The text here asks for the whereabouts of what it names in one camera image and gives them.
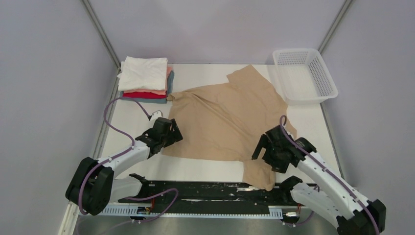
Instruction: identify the beige t shirt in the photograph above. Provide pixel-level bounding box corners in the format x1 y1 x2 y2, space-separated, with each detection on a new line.
163 65 288 191

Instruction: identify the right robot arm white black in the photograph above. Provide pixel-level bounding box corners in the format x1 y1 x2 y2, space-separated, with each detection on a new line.
252 125 386 235

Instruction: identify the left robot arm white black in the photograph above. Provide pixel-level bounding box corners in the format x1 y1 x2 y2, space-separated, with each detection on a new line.
65 117 183 215

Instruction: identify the red folded t shirt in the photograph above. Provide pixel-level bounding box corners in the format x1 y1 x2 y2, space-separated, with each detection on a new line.
122 92 168 99

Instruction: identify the blue grey folded t shirt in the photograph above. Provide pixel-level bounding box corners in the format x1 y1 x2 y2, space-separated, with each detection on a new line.
120 71 175 104

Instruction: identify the pink folded t shirt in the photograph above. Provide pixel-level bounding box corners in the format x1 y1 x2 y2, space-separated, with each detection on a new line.
124 66 173 95

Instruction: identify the white folded t shirt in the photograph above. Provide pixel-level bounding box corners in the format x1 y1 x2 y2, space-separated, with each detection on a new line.
117 56 168 91

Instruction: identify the white plastic basket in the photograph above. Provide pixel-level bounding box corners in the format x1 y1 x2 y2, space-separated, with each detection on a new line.
272 48 339 105

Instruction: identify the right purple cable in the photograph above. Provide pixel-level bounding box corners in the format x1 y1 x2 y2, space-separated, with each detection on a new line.
279 115 381 235

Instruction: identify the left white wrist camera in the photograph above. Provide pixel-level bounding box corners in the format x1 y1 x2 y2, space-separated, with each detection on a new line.
149 110 163 121

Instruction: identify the left side aluminium rail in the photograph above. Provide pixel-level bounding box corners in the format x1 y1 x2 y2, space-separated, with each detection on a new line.
89 75 119 160

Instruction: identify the white slotted cable duct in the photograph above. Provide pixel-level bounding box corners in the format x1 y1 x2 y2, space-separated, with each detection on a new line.
97 207 283 220

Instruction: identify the aluminium frame rail front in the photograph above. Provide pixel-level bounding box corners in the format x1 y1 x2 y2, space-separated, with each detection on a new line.
68 182 365 210

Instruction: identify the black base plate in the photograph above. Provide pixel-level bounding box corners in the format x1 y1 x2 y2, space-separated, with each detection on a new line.
117 180 312 215

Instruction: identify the left corner aluminium post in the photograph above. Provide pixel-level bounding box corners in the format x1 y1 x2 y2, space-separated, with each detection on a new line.
80 0 121 70

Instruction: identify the corner aluminium post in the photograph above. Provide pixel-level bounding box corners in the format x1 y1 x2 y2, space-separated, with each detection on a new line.
318 0 355 54
80 0 121 70

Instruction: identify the right corner aluminium post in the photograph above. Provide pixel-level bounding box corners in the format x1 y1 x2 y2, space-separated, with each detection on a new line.
318 0 355 54

